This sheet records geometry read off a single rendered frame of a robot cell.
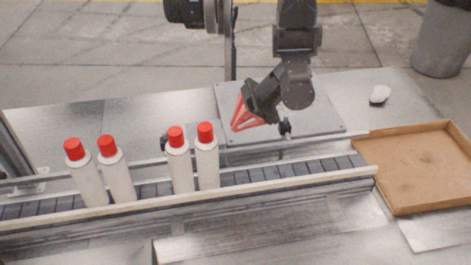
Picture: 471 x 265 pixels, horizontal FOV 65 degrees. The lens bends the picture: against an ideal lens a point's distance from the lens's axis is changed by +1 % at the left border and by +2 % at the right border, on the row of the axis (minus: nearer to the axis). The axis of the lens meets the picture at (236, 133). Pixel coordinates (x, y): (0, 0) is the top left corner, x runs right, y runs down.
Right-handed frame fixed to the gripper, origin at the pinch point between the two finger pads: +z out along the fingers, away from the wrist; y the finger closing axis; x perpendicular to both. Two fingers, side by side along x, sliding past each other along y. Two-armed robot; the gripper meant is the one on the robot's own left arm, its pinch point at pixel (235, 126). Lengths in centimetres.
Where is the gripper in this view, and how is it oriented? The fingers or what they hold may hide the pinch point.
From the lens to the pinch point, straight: 78.3
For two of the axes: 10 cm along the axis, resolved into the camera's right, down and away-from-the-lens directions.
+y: 1.7, 7.1, -6.9
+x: 7.5, 3.6, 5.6
